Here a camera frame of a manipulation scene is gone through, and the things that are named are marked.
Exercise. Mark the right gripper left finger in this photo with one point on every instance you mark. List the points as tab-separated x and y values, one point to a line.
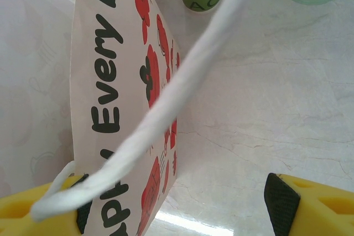
16	219

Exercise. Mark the white red printed paper bag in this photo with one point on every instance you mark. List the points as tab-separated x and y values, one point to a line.
110	81

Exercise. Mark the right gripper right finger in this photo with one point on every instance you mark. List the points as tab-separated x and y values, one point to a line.
326	214

